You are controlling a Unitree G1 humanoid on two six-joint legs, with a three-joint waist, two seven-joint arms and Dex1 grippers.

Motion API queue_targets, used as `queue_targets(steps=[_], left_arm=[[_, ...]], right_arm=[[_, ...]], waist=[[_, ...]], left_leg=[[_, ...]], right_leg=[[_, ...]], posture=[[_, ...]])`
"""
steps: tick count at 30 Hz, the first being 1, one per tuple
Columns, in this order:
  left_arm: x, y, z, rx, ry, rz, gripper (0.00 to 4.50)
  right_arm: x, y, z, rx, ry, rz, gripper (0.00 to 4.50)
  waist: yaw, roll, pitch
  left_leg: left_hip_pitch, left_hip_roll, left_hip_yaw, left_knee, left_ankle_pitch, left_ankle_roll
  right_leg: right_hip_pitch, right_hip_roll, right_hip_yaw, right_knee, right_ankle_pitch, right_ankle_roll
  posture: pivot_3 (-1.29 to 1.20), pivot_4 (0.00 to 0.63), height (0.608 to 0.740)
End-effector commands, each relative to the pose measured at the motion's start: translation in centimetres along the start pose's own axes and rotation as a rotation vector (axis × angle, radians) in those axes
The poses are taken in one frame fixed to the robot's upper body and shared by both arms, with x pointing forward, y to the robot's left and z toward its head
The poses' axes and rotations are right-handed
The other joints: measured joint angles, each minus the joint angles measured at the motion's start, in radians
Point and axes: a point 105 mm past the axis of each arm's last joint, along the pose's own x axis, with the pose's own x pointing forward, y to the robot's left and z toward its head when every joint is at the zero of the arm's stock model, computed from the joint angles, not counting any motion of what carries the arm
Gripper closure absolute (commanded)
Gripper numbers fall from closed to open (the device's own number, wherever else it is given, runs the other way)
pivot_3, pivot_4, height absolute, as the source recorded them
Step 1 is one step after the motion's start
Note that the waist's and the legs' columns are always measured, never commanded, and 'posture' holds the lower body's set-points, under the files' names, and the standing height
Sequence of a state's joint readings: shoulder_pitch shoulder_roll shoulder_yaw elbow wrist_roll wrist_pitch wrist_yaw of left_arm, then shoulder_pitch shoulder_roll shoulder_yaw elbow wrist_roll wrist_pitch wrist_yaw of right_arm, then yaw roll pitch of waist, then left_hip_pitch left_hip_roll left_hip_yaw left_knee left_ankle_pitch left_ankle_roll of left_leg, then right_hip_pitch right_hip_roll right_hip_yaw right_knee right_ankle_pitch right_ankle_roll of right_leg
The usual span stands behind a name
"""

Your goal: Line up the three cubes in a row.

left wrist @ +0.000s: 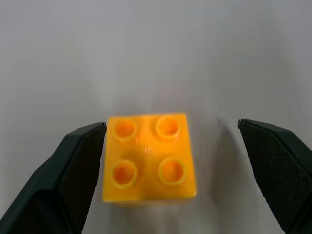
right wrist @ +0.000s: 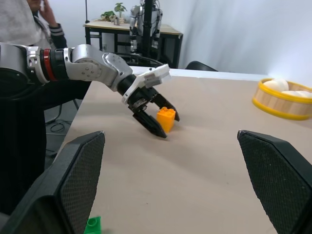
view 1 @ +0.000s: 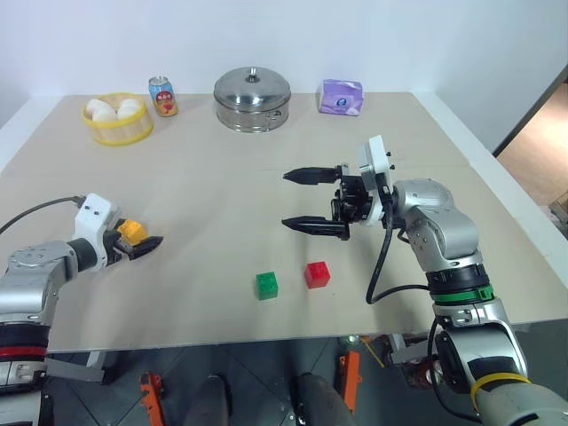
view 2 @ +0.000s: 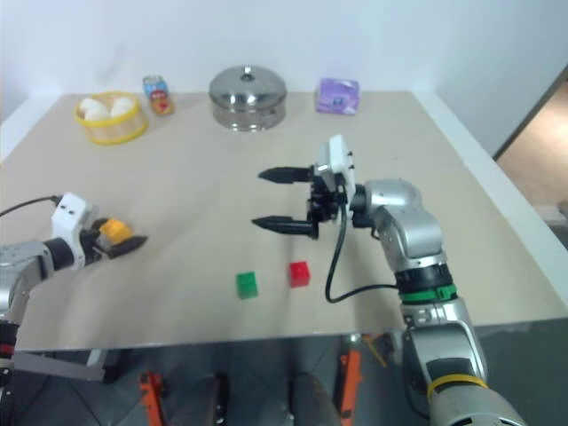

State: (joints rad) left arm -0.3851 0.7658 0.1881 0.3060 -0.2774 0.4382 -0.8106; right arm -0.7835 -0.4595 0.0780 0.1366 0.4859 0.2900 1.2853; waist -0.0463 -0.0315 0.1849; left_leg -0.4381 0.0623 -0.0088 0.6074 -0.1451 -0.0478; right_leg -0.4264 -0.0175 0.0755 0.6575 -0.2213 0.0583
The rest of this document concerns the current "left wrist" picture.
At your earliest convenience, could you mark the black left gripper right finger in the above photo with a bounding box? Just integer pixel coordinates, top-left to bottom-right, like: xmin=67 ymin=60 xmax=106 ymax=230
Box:
xmin=238 ymin=118 xmax=312 ymax=234

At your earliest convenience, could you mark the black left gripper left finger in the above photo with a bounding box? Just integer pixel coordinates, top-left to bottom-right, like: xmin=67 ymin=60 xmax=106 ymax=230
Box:
xmin=0 ymin=121 xmax=107 ymax=234

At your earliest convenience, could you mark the yellow studded building block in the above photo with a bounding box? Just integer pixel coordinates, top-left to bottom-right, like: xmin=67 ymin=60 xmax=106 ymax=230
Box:
xmin=102 ymin=112 xmax=197 ymax=207

